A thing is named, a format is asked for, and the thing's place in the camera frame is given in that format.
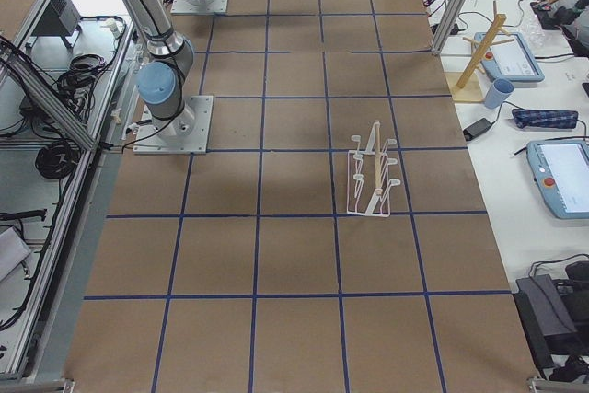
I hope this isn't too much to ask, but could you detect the near teach pendant tablet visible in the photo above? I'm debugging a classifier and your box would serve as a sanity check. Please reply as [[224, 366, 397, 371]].
[[526, 140, 588, 219]]

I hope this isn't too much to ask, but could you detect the white wire cup rack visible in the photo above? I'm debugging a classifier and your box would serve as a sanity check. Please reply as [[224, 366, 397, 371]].
[[346, 120, 401, 218]]

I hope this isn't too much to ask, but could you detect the wooden stand base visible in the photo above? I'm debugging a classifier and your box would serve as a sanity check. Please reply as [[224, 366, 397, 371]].
[[445, 2, 514, 103]]

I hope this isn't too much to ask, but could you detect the teach pendant tablet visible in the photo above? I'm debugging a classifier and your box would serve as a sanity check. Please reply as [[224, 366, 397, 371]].
[[526, 140, 588, 219], [481, 32, 545, 83]]

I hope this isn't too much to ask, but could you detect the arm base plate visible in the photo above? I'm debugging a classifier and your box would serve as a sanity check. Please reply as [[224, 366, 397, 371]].
[[171, 0, 228, 16], [132, 95, 214, 155]]

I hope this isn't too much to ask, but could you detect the blue plaid pencil case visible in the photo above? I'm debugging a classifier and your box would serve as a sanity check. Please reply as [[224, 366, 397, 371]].
[[512, 109, 579, 129]]

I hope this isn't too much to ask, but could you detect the blue cup on desk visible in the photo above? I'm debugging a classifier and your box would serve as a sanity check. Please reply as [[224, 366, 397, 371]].
[[483, 78, 514, 110]]

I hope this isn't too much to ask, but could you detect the black power adapter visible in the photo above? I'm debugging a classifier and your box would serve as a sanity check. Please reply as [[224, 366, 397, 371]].
[[462, 118, 493, 142]]

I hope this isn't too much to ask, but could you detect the far teach pendant tablet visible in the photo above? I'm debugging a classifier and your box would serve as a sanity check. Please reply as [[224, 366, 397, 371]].
[[481, 32, 545, 83]]

